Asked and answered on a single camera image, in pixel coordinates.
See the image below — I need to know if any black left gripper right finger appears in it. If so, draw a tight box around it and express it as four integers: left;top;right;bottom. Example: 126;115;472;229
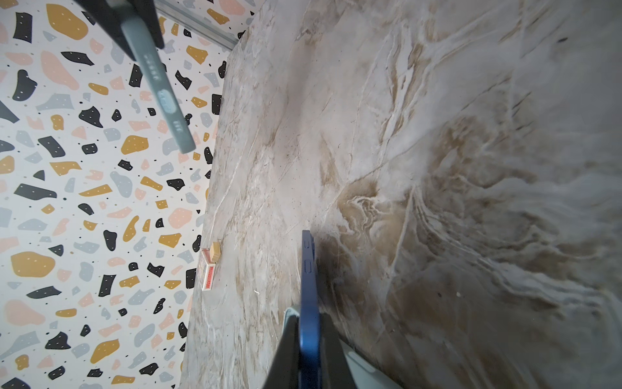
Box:
320;313;356;389

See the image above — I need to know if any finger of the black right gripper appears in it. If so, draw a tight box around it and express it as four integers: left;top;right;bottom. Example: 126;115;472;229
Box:
76;0;134;61
131;0;165;49

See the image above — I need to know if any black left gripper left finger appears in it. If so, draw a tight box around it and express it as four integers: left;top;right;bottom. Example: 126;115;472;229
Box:
263;313;301;389

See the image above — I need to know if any blue phone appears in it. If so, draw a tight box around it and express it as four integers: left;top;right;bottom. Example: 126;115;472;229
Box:
299;230;321;388

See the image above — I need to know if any playing card box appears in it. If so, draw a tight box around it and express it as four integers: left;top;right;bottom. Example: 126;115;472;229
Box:
202;249;216;291

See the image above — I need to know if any small wooden block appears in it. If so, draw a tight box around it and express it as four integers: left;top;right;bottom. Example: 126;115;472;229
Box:
209;241;222;264

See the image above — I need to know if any right corner aluminium post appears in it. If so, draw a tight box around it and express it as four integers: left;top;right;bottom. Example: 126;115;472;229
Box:
155;0;239;51

